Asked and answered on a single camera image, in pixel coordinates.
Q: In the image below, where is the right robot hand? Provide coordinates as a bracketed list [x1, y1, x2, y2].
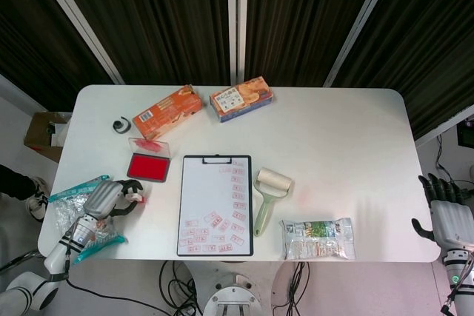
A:
[411, 173, 474, 249]

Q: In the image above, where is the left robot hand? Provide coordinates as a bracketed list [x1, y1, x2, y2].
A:
[83, 178, 144, 220]

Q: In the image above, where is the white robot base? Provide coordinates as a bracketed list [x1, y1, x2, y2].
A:
[201, 273, 262, 316]

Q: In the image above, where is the red ink pad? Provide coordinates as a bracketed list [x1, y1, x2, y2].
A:
[127, 137, 173, 184]

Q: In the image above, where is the teal shrimp snack bag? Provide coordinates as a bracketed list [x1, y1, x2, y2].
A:
[47, 174, 129, 265]

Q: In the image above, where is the white sneaker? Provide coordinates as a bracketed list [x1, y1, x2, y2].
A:
[24, 177, 49, 223]

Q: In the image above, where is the black trouser leg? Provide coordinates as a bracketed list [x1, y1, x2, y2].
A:
[0, 164, 36, 202]

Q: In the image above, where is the brown cardboard box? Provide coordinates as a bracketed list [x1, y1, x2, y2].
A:
[24, 111, 73, 160]

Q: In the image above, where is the white stamped paper sheet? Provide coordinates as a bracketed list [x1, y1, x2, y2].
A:
[178, 156, 253, 254]

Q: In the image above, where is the orange snack box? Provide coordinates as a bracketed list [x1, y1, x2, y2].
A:
[132, 84, 204, 141]

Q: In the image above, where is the black clipboard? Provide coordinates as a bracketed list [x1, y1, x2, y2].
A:
[176, 154, 255, 257]

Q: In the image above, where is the silver snack bag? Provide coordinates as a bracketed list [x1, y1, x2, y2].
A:
[278, 217, 357, 261]

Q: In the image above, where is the blue biscuit box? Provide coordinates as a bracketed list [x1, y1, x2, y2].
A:
[209, 75, 276, 124]

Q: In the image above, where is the green lint roller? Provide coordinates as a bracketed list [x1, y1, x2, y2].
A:
[253, 167, 293, 238]

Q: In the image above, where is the dark pleated curtain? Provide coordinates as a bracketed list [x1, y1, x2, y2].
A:
[0, 0, 474, 143]

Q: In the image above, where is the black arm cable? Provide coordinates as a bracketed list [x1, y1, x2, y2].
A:
[61, 236, 164, 309]

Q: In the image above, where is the small black ring clip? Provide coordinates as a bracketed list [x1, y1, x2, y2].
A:
[112, 118, 132, 135]

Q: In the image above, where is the black cable bundle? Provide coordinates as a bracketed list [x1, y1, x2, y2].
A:
[158, 260, 203, 316]
[272, 260, 308, 316]

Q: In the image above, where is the white frame post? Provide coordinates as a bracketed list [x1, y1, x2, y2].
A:
[226, 0, 250, 87]
[28, 0, 126, 86]
[322, 0, 401, 88]

